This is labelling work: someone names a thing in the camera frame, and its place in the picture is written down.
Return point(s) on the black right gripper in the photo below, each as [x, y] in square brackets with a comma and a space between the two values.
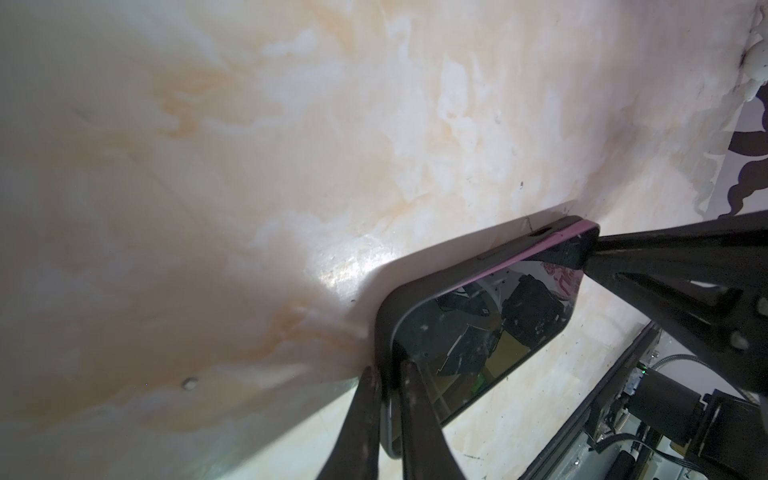
[704, 284]

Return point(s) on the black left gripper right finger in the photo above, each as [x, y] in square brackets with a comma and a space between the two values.
[425, 452]

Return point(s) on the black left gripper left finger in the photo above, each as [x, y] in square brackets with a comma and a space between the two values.
[356, 451]

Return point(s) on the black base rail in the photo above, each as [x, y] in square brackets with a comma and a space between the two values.
[545, 462]

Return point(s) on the black smartphone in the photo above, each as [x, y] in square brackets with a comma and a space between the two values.
[492, 324]

